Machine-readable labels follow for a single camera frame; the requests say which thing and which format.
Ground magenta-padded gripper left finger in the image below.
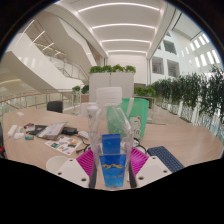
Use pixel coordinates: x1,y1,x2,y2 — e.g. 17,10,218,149
54,148,98,189

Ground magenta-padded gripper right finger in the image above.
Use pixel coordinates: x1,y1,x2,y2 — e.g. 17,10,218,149
128,146,173,189

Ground clear blue-labelled water bottle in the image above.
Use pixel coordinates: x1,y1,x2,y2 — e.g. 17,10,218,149
87,86,134,191

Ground colourful sticker sheet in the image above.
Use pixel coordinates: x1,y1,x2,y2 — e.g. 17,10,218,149
44,135,83,157

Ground black power adapter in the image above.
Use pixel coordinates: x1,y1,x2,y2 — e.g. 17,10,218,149
61,126,78,136

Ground open grey booklet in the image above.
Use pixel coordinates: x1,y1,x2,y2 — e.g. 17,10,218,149
35,121,68,140

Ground clear shaker bottle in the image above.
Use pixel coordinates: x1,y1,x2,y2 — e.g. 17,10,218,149
86,102,100,129

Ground white chair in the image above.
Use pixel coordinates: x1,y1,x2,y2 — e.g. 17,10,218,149
79,101,91,118

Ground black chair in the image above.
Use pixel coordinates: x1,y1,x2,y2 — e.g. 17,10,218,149
46,100,64,114

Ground white power strip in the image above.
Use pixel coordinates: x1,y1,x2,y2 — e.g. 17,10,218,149
7,124,18,138

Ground low planter with plants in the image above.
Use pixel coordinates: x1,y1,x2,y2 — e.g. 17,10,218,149
133,85,157,99

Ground row of green hedge plants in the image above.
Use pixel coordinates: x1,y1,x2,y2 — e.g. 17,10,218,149
149,64,224,134

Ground white cabinet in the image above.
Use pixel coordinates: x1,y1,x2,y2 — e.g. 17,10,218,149
88,71,136,108

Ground green plants atop cabinet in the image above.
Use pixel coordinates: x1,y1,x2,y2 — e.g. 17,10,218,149
88,64,137,75

